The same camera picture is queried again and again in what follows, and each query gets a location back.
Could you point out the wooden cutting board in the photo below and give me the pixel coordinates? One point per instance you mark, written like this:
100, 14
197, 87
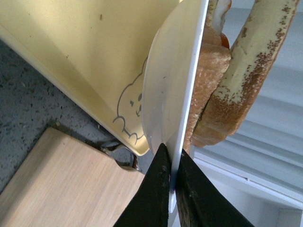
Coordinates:
66, 183

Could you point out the bread slice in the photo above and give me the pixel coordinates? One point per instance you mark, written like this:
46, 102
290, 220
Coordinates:
213, 62
252, 57

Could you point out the metal cutting board handle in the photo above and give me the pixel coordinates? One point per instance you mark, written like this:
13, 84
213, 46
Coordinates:
123, 156

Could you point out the fried egg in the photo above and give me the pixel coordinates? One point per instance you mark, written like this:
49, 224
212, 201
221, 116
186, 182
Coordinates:
220, 11

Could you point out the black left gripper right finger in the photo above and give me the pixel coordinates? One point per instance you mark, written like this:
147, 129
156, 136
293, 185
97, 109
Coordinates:
199, 203

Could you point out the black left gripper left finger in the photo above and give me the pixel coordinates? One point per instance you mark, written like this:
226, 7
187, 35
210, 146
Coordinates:
149, 206

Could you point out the grey curtain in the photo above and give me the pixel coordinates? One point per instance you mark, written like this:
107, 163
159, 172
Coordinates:
259, 169

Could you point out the white round plate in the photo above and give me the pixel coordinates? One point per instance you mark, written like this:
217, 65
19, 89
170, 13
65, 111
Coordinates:
169, 80

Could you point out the yellow bear tray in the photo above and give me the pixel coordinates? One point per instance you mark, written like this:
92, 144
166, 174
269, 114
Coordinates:
94, 51

